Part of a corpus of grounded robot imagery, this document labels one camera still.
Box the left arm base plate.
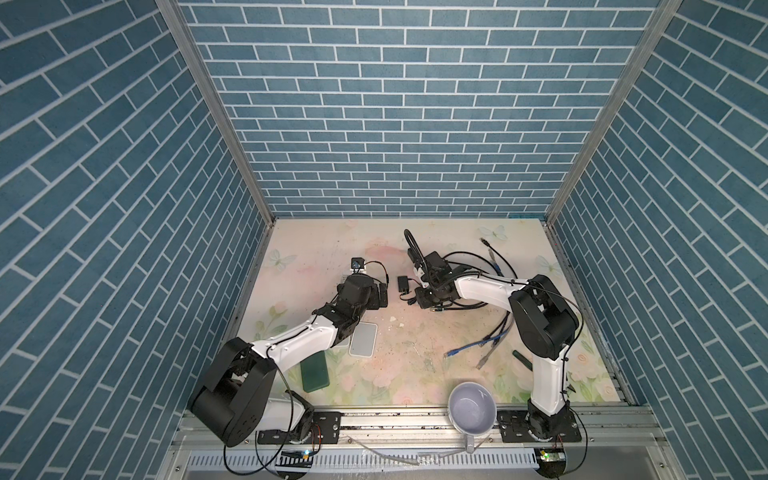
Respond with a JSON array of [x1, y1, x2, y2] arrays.
[[257, 411, 342, 445]]

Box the green handled pliers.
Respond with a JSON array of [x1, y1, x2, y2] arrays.
[[512, 350, 533, 371]]

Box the blue ethernet cable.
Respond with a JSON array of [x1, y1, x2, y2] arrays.
[[443, 326, 516, 359]]

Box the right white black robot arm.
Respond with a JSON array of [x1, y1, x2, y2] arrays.
[[407, 248, 579, 420]]

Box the green network switch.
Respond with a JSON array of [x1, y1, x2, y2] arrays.
[[300, 351, 330, 393]]

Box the black power adapter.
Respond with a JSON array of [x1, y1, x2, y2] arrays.
[[397, 275, 421, 305]]

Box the lavender mug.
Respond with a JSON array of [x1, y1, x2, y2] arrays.
[[448, 381, 497, 454]]

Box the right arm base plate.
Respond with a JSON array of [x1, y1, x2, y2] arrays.
[[497, 408, 582, 443]]

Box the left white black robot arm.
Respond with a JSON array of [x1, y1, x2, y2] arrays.
[[187, 273, 388, 448]]

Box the black thick cable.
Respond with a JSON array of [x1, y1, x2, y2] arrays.
[[429, 238, 521, 343]]

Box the aluminium frame rail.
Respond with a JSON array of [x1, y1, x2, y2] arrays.
[[157, 405, 685, 480]]

